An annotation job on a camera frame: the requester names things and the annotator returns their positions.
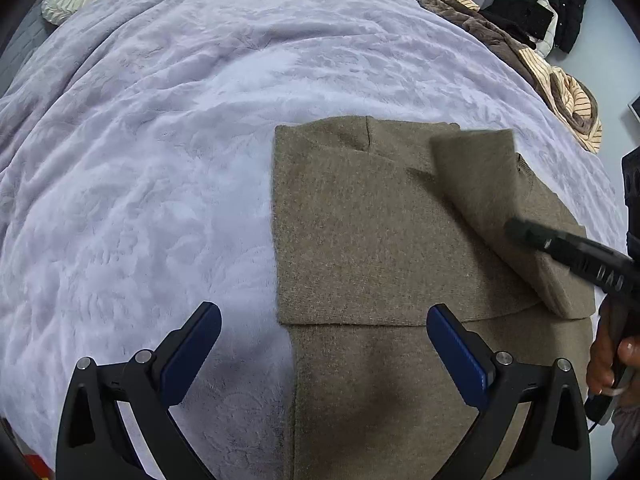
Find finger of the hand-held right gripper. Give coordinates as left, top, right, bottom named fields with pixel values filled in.
left=504, top=216, right=640, bottom=302

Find black clothing on hanger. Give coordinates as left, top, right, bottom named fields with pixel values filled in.
left=479, top=0, right=589, bottom=56

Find olive knit sweater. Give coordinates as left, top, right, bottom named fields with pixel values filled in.
left=270, top=115, right=598, bottom=480

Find person's grey trousers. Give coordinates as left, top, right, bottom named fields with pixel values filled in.
left=610, top=404, right=640, bottom=463

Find brown and cream striped garment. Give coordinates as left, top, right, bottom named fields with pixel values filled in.
left=401, top=0, right=604, bottom=154

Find grey quilted bedding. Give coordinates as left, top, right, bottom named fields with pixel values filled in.
left=0, top=0, right=151, bottom=96

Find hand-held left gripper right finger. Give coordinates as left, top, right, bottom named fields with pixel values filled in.
left=426, top=303, right=592, bottom=480

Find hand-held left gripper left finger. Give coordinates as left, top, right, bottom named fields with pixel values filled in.
left=55, top=301, right=223, bottom=480

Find lavender plush blanket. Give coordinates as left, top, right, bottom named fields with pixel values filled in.
left=0, top=0, right=630, bottom=476

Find person's right hand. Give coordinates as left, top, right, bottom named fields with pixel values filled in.
left=586, top=304, right=640, bottom=396

